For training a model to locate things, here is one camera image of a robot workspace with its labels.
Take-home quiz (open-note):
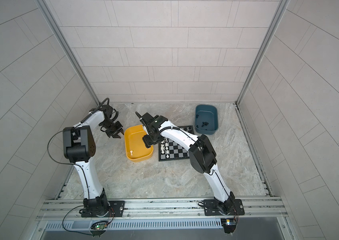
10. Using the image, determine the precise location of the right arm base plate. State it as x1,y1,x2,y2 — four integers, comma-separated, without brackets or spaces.
198,199,245,216

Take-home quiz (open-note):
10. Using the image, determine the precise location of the ventilation grille strip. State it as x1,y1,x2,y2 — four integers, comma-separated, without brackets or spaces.
45,218,222,232

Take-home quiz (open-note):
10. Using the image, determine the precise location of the teal plastic bin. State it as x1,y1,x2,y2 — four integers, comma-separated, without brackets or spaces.
195,105,218,135

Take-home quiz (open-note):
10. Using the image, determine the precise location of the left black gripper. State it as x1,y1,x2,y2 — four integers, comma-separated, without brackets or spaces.
100,120,127,138

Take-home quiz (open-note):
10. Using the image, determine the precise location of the left black cable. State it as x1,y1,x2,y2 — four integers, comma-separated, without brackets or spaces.
47,129,98,236

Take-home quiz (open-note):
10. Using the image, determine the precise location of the right circuit board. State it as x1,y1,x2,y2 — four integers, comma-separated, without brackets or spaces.
220,219,237,234

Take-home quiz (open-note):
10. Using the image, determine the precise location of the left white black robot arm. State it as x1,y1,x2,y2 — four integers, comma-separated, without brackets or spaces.
63,98,124,218

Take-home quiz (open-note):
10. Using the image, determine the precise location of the aluminium mounting rail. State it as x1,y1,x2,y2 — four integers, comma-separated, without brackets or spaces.
36,196,288,221

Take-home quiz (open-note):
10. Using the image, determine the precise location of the black white chessboard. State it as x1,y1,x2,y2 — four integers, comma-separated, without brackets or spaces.
158,137,189,162

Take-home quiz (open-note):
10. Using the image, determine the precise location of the left green circuit board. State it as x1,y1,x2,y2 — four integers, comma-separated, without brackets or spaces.
90,221,110,231

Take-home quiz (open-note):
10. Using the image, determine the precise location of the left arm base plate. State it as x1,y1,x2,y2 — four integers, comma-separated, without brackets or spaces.
79,201,126,218

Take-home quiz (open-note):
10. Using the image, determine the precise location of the yellow plastic tray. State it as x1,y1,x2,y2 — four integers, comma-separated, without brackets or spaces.
124,125,154,163

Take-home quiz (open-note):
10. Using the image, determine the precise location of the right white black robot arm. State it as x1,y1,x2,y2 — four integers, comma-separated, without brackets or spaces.
136,112,237,215

